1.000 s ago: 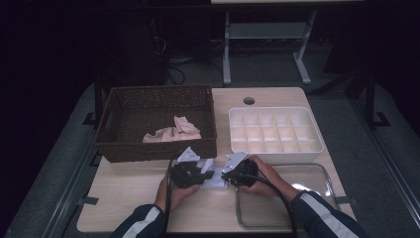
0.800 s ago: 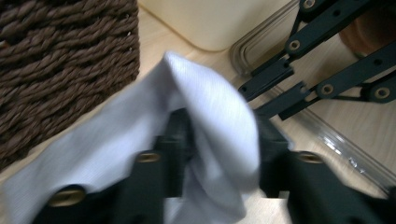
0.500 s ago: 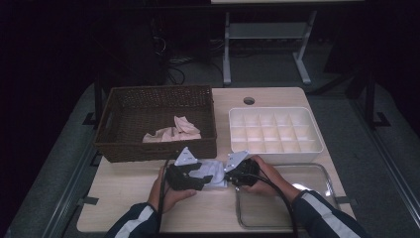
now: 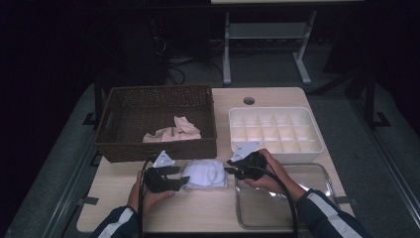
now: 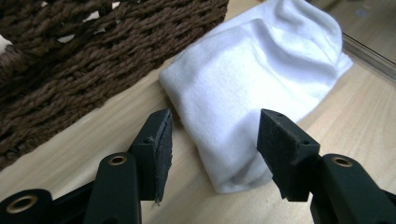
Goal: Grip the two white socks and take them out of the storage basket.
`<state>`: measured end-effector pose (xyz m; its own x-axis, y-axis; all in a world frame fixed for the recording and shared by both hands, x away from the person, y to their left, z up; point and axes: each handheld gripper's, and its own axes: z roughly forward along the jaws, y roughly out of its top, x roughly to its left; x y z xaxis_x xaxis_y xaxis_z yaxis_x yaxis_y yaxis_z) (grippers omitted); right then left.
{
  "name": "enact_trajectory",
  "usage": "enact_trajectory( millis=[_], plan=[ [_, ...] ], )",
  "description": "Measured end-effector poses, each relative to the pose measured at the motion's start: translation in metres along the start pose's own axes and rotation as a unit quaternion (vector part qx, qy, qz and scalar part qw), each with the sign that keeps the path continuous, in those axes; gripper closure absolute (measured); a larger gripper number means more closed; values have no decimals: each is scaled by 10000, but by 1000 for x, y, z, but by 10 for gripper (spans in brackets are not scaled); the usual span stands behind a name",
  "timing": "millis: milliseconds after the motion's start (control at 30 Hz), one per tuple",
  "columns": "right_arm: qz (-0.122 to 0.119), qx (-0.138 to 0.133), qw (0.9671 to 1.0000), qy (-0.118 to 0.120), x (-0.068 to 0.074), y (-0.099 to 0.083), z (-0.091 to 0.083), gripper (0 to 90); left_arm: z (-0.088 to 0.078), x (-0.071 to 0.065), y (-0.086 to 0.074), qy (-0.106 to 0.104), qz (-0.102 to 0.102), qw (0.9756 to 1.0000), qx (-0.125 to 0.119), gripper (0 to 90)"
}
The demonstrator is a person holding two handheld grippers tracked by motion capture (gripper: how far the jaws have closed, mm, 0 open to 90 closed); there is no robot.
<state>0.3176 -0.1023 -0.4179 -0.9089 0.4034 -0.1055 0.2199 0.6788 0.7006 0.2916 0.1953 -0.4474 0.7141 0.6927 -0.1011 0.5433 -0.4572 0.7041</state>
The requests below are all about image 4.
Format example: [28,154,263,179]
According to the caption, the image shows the floor cables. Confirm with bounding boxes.
[151,35,223,87]

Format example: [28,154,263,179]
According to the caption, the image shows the brown wicker basket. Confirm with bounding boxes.
[94,84,219,164]

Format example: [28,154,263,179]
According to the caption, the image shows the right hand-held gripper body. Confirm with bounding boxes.
[227,141,267,181]

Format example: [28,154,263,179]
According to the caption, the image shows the white cloth garment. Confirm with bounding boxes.
[181,159,230,190]

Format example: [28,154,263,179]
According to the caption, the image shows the grey tape strip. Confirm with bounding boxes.
[77,195,100,206]
[336,195,359,205]

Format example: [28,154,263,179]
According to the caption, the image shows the black metal stand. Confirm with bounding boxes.
[82,70,104,127]
[364,69,392,131]

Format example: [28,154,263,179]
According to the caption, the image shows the person's right hand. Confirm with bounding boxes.
[244,148,307,203]

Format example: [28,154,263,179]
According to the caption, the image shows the grey metal frame table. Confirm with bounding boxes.
[210,0,365,87]

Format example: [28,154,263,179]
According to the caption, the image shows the white divided storage box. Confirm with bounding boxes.
[228,106,325,165]

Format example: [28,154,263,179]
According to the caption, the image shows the hand-held gripper cable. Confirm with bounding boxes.
[257,166,300,238]
[136,158,157,238]

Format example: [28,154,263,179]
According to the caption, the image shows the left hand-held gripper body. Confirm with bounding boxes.
[143,150,181,193]

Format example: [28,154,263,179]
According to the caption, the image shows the left hand-held gripper cable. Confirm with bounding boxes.
[136,158,157,238]

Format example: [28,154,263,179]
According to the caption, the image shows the right hand-held gripper cable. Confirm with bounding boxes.
[257,166,300,238]

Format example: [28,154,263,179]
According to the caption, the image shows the person's left hand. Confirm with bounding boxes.
[126,171,176,216]

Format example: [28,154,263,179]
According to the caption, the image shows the clear plastic lid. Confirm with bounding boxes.
[234,162,339,231]

